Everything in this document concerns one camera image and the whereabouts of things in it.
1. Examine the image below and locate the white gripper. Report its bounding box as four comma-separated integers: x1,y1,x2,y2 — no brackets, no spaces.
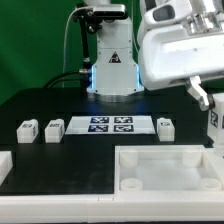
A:
138,25,224,111

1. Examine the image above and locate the white square tabletop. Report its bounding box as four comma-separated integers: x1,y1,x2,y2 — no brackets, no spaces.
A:
114,145,224,203

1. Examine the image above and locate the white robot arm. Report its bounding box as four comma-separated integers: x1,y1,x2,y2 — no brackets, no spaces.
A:
137,0,224,111

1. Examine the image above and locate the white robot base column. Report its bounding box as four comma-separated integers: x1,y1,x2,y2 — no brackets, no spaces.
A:
87,18,144,102

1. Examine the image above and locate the white sheet with AprilTags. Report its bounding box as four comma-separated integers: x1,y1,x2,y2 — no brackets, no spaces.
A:
66,116,155,135

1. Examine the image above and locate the white U-shaped obstacle fence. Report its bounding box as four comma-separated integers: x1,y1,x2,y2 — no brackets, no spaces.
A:
0,150,224,224

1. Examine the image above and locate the black camera on stand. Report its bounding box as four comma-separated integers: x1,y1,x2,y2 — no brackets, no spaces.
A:
72,3,128,69

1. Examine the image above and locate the black cable bundle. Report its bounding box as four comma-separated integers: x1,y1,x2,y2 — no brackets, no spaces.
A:
43,68,93,89

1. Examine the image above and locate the white cable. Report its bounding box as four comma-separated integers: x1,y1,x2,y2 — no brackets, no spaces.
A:
62,6,84,88

